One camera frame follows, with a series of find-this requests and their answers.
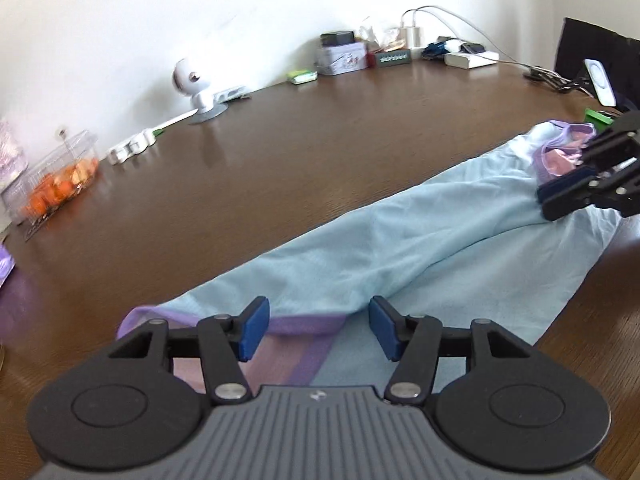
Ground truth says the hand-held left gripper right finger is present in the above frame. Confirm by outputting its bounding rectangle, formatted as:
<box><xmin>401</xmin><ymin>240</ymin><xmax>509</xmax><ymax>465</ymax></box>
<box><xmin>368</xmin><ymin>296</ymin><xmax>533</xmax><ymax>407</ymax></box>

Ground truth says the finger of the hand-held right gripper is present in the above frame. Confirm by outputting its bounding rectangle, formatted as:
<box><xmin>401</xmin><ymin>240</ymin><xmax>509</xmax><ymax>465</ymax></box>
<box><xmin>579</xmin><ymin>111</ymin><xmax>640</xmax><ymax>171</ymax></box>
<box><xmin>536</xmin><ymin>167</ymin><xmax>640</xmax><ymax>222</ymax></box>

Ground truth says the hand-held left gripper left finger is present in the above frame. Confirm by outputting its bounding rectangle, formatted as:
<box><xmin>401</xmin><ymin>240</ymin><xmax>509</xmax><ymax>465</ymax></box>
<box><xmin>107</xmin><ymin>296</ymin><xmax>271</xmax><ymax>407</ymax></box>

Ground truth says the pastel blue pink shirt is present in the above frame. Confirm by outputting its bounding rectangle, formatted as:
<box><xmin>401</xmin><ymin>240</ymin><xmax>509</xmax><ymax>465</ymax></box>
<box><xmin>117</xmin><ymin>120</ymin><xmax>624</xmax><ymax>391</ymax></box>

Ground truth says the white power strip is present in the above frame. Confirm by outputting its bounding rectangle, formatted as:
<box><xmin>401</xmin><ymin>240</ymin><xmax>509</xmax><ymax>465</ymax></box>
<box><xmin>443</xmin><ymin>49</ymin><xmax>501</xmax><ymax>70</ymax></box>

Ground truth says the dark box with green label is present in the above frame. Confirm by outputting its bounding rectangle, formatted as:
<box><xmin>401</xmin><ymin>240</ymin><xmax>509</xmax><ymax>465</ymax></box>
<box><xmin>367</xmin><ymin>47</ymin><xmax>414</xmax><ymax>69</ymax></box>

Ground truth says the white plastic clip gadget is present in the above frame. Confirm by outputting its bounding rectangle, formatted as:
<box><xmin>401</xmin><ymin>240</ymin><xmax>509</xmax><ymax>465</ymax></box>
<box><xmin>106</xmin><ymin>128</ymin><xmax>157</xmax><ymax>166</ymax></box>

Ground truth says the thin white green stick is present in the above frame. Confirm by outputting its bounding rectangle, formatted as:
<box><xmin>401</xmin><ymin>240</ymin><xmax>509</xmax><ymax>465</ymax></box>
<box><xmin>149</xmin><ymin>109</ymin><xmax>194</xmax><ymax>137</ymax></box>

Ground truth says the white flat device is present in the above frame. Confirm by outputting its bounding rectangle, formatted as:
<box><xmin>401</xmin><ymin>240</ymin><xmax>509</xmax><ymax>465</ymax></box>
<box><xmin>212</xmin><ymin>84</ymin><xmax>251</xmax><ymax>104</ymax></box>

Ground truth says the clear plastic fruit container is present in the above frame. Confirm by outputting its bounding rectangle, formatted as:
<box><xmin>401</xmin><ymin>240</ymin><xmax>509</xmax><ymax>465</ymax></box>
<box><xmin>2</xmin><ymin>129</ymin><xmax>101</xmax><ymax>228</ymax></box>

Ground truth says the crumpled white tissue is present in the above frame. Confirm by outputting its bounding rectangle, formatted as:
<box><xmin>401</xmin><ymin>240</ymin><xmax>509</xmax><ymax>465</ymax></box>
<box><xmin>357</xmin><ymin>15</ymin><xmax>396</xmax><ymax>44</ymax></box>

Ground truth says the purple tissue pack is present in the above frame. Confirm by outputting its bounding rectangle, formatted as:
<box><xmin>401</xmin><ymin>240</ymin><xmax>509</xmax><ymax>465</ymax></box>
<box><xmin>0</xmin><ymin>244</ymin><xmax>16</xmax><ymax>287</ymax></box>

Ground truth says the printed tin box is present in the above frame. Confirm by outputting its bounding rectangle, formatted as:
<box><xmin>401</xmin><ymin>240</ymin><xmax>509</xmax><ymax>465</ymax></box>
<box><xmin>314</xmin><ymin>42</ymin><xmax>369</xmax><ymax>77</ymax></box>

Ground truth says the black charger block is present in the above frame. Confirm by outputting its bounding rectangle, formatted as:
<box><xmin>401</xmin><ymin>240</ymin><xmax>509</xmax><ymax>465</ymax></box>
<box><xmin>319</xmin><ymin>30</ymin><xmax>356</xmax><ymax>47</ymax></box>

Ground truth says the white purple vase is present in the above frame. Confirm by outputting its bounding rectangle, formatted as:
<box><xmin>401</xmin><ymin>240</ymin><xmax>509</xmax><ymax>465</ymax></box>
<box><xmin>0</xmin><ymin>118</ymin><xmax>27</xmax><ymax>184</ymax></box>

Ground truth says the white phone mount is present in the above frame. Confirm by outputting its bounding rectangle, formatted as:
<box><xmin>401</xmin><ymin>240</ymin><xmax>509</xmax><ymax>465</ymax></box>
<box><xmin>583</xmin><ymin>58</ymin><xmax>615</xmax><ymax>107</ymax></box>

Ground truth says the grey charging cable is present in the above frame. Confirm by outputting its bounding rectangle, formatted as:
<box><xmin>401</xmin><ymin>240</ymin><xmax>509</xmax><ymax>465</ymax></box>
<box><xmin>440</xmin><ymin>7</ymin><xmax>547</xmax><ymax>72</ymax></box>

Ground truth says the white charging cable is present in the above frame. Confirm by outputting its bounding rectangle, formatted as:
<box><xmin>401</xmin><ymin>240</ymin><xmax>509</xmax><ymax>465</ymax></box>
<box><xmin>399</xmin><ymin>4</ymin><xmax>501</xmax><ymax>56</ymax></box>

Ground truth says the white round-headed camera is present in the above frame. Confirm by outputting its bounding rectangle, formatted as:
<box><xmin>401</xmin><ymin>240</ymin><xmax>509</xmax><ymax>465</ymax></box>
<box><xmin>172</xmin><ymin>57</ymin><xmax>231</xmax><ymax>126</ymax></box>

